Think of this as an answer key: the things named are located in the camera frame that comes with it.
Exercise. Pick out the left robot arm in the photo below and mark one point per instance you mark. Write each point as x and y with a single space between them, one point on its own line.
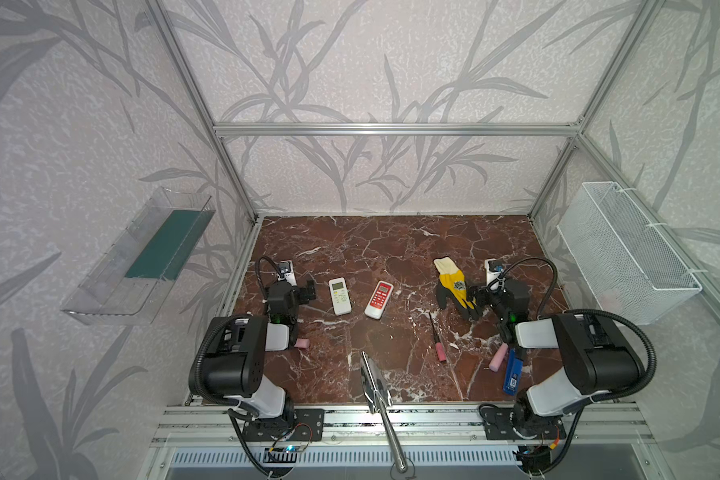
228 368

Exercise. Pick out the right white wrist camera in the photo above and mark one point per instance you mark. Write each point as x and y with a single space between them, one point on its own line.
493 268

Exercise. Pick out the white wire wall basket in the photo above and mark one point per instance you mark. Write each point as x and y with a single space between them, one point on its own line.
627 263

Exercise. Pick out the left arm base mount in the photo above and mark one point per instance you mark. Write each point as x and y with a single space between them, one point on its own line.
300 424

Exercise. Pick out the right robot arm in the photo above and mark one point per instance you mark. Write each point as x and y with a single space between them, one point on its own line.
604 356

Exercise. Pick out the metal trowel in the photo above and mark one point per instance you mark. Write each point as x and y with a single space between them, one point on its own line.
379 399

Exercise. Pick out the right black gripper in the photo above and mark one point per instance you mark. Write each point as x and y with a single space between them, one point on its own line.
480 297

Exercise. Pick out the pink handled screwdriver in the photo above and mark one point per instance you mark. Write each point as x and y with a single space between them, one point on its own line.
439 347

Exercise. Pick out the clear plastic wall shelf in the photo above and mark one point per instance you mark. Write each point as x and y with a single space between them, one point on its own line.
133 279

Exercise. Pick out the white green-screen remote control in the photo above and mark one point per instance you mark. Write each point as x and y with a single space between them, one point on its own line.
340 296

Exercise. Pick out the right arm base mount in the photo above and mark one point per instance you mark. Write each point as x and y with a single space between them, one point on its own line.
505 423

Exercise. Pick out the yellow black work glove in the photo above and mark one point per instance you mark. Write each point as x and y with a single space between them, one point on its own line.
452 286

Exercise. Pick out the red white remote control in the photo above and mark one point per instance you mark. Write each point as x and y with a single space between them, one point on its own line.
379 300

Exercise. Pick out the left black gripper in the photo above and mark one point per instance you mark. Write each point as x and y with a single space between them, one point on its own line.
297 291

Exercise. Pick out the blue lighter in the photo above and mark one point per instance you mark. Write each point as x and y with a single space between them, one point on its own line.
514 367

